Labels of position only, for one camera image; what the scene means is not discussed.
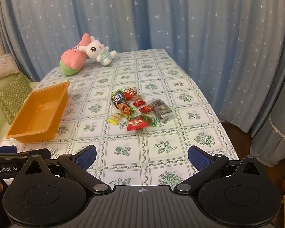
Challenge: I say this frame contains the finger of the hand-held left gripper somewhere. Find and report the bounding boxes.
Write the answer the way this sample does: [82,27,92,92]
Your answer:
[0,148,51,162]
[0,146,17,154]

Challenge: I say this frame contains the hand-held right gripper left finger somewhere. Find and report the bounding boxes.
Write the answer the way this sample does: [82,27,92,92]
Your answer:
[20,145,112,196]

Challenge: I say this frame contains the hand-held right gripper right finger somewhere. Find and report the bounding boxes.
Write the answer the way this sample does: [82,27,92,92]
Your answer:
[173,145,264,196]

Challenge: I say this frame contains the orange plastic tray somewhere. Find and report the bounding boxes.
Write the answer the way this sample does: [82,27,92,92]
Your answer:
[5,81,71,143]

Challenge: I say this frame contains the small yellow candy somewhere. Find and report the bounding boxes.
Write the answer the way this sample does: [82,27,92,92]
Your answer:
[109,113,123,125]

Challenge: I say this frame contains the clear grey snack packet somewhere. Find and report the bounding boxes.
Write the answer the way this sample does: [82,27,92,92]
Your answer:
[151,98,168,110]
[154,106,174,120]

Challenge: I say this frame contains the green candy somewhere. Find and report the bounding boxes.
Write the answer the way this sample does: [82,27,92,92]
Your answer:
[145,115,161,127]

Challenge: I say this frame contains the red packet with beige label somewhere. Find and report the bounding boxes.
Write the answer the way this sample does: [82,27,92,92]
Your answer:
[126,115,149,131]

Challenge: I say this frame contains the dark snack packet green ends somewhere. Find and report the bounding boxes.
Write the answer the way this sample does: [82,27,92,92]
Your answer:
[110,90,136,119]

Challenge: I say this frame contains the red white twisted candy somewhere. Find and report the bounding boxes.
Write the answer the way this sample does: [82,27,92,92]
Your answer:
[123,88,138,99]

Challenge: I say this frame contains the green zigzag cushion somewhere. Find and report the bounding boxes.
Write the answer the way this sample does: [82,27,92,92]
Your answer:
[0,72,33,112]
[0,100,26,125]

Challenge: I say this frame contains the blue lace-trimmed curtain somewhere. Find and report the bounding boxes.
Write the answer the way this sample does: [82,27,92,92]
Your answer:
[249,88,285,169]

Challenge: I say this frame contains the beige quilted pillow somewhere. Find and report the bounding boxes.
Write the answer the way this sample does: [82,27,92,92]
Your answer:
[0,53,19,82]

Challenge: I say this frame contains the green floral checked tablecloth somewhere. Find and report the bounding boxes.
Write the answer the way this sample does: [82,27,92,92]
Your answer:
[17,49,240,193]

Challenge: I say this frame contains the pink star plush toy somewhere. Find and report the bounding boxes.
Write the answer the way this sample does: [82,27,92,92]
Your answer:
[60,33,91,76]

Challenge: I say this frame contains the white rabbit plush toy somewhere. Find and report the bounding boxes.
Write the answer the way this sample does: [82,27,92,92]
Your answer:
[79,36,117,66]

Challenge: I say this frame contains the blue star-print curtain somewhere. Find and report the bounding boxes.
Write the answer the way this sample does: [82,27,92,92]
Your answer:
[0,0,285,138]

